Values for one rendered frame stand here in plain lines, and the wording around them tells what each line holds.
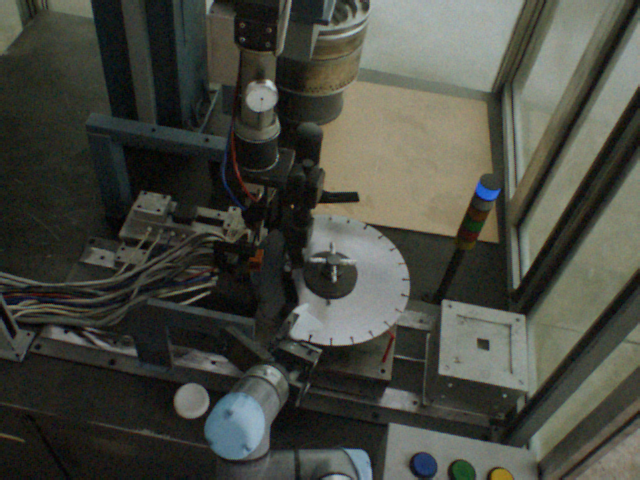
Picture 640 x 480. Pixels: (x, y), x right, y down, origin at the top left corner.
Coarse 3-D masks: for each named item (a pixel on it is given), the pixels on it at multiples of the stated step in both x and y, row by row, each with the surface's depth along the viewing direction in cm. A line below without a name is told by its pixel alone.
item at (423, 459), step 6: (420, 456) 113; (426, 456) 113; (414, 462) 112; (420, 462) 112; (426, 462) 112; (432, 462) 112; (414, 468) 111; (420, 468) 111; (426, 468) 111; (432, 468) 111; (420, 474) 111; (426, 474) 111
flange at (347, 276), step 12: (324, 252) 133; (336, 252) 133; (312, 264) 130; (324, 264) 129; (312, 276) 128; (324, 276) 128; (348, 276) 129; (312, 288) 127; (324, 288) 127; (336, 288) 127; (348, 288) 127
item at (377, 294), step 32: (320, 224) 139; (352, 224) 140; (352, 256) 134; (384, 256) 135; (256, 288) 126; (288, 288) 127; (384, 288) 130; (320, 320) 123; (352, 320) 124; (384, 320) 125
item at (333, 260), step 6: (312, 258) 126; (330, 258) 126; (336, 258) 126; (330, 264) 125; (336, 264) 125; (342, 264) 127; (348, 264) 127; (354, 264) 127; (330, 270) 126; (336, 270) 127; (336, 276) 124
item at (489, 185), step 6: (486, 174) 123; (492, 174) 124; (480, 180) 122; (486, 180) 122; (492, 180) 123; (498, 180) 123; (480, 186) 122; (486, 186) 121; (492, 186) 122; (498, 186) 122; (480, 192) 123; (486, 192) 122; (492, 192) 122; (498, 192) 123; (486, 198) 123; (492, 198) 123
